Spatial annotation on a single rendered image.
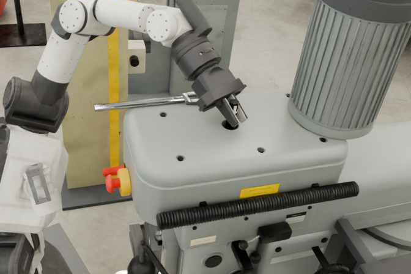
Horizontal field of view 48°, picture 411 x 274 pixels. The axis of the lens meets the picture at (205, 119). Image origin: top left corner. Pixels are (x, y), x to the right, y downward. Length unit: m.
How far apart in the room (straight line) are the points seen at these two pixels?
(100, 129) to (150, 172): 2.27
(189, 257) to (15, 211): 0.46
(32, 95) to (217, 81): 0.53
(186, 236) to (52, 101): 0.52
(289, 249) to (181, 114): 0.45
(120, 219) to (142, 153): 2.39
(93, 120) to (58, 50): 1.89
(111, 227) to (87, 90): 0.94
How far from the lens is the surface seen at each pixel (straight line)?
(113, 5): 1.13
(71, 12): 1.17
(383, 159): 1.27
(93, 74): 2.90
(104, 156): 3.31
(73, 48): 1.23
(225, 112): 0.99
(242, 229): 1.09
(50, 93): 1.28
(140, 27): 1.09
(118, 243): 3.17
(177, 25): 1.01
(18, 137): 1.30
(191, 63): 0.98
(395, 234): 1.39
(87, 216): 3.33
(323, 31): 0.96
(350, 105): 1.00
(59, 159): 1.33
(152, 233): 1.74
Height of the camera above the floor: 2.50
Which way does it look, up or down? 37 degrees down
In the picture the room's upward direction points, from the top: 8 degrees clockwise
